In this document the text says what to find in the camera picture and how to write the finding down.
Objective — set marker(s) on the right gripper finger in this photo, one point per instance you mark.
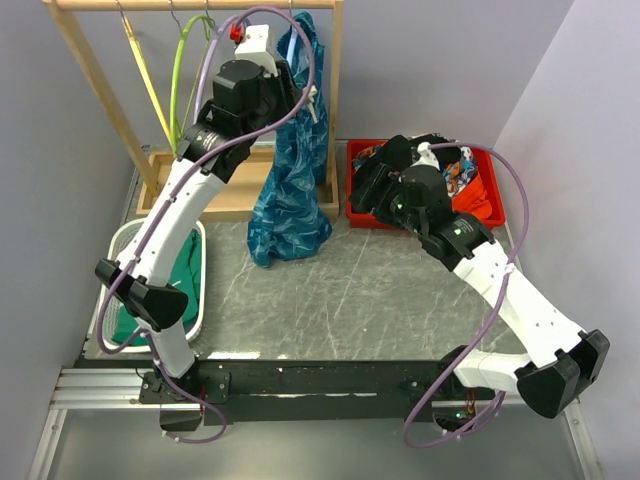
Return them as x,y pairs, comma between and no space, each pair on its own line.
365,203
373,179

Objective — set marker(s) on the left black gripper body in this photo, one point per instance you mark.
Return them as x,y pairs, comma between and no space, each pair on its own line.
271,109

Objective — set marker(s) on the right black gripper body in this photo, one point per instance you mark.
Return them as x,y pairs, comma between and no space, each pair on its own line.
397,212

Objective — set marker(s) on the blue patterned shorts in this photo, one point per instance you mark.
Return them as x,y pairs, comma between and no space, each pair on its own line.
288,222

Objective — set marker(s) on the light blue hanger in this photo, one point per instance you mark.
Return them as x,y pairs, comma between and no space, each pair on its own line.
290,54

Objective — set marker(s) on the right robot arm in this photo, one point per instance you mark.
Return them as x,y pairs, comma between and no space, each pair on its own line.
560,360

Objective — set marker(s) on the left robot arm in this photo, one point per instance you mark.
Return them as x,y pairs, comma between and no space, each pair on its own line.
139,276

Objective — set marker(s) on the purple hanger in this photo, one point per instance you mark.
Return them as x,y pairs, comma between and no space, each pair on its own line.
208,58

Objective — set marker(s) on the green hanger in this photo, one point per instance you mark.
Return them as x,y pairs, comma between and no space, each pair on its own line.
176,126

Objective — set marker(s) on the yellow hanger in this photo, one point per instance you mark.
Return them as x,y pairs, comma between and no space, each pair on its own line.
144,72

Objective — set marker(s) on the orange garment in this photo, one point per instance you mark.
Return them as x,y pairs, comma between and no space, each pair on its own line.
473,199

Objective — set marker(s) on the black garment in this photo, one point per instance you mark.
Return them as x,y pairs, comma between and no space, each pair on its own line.
398,153

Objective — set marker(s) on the red plastic bin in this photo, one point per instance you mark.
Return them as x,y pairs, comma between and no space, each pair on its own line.
484,168

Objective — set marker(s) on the green shirt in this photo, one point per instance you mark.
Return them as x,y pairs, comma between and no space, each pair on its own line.
186,275

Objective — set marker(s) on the white laundry basket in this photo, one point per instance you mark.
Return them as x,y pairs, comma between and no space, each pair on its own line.
127,232

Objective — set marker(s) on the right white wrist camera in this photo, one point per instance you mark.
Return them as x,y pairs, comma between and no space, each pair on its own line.
426,156

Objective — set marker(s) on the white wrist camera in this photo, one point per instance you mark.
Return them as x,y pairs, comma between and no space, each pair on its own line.
426,156
258,46

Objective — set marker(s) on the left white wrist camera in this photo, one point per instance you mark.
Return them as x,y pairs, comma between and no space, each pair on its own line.
258,46

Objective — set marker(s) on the black base frame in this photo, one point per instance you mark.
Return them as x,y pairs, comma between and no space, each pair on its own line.
295,390

